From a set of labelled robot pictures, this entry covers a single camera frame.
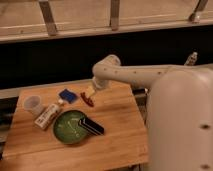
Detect right metal bracket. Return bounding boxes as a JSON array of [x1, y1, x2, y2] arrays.
[[189, 0, 208, 23]]

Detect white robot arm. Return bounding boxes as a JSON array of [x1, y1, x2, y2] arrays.
[[87, 55, 213, 171]]

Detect blue sponge block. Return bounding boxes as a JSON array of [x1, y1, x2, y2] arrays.
[[59, 89, 77, 103]]

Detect left metal bracket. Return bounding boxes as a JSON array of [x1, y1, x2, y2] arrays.
[[38, 0, 57, 36]]

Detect small bottle on ledge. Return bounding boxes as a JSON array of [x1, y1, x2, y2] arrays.
[[185, 52, 198, 66]]

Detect clear plastic cup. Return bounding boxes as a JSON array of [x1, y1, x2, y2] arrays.
[[23, 95, 44, 117]]

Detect middle metal bracket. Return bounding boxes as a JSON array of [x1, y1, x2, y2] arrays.
[[110, 0, 120, 31]]

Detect metal bracket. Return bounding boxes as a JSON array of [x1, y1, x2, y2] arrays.
[[189, 0, 208, 23], [38, 0, 57, 36], [110, 0, 120, 31]]

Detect red chili pepper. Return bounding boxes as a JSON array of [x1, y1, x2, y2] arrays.
[[80, 92, 94, 107]]

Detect green round plate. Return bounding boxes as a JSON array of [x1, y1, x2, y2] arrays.
[[53, 110, 88, 144]]

